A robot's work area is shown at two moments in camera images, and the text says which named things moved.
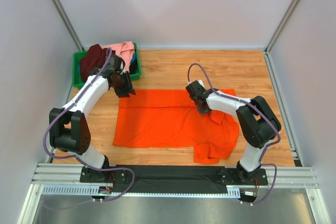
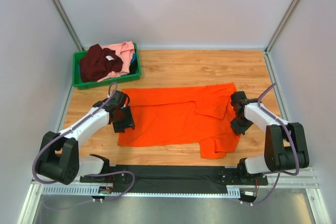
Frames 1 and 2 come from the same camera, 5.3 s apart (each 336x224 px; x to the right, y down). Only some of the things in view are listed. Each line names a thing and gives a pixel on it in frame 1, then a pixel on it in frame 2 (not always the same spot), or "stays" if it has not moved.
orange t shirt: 170,118 stays
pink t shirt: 125,50 stays
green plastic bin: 76,78 stays
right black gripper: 202,107 -> 239,125
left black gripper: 126,89 -> 124,124
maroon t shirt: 95,57 stays
